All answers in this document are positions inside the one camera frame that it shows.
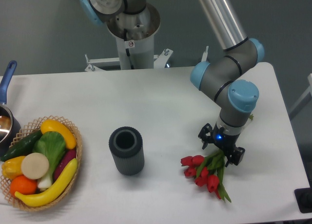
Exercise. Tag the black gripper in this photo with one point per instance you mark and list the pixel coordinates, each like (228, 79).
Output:
(224, 141)

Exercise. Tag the black device at edge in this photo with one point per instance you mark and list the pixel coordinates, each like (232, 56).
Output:
(304, 199)

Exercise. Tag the green cucumber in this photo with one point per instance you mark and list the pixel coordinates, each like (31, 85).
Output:
(23, 147)

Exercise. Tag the yellow squash upper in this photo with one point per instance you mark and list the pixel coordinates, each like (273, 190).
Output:
(54, 125)

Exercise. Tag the white metal base frame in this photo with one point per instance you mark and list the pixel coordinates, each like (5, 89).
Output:
(160, 61)

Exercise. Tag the white frame at right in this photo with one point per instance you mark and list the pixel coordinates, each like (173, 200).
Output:
(302, 101)

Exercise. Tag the yellow squash lower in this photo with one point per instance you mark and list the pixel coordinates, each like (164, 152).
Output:
(48, 192)

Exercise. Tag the blue handled saucepan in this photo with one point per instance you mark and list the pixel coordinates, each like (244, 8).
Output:
(9, 126)

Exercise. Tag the orange fruit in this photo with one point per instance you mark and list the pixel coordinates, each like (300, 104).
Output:
(23, 185)

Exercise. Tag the purple eggplant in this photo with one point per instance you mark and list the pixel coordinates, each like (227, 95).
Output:
(68, 156)

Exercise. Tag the beige round disc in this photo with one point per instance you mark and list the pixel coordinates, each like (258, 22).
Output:
(35, 166)

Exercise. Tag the red tulip bouquet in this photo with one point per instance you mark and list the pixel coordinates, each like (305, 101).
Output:
(208, 171)

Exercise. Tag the green bok choy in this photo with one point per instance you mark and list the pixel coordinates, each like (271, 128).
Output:
(52, 145)

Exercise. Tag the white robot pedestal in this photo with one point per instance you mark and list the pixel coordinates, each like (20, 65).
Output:
(134, 36)

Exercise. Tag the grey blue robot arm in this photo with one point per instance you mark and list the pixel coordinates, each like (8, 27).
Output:
(220, 81)

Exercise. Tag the woven wicker basket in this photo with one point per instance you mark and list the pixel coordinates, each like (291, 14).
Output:
(26, 130)

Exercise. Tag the yellow squash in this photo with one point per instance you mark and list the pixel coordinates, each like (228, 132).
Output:
(48, 192)
(54, 125)

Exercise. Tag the yellow bell pepper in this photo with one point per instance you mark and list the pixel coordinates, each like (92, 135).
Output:
(12, 167)

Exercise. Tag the dark grey ribbed vase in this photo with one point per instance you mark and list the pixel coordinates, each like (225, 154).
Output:
(126, 147)

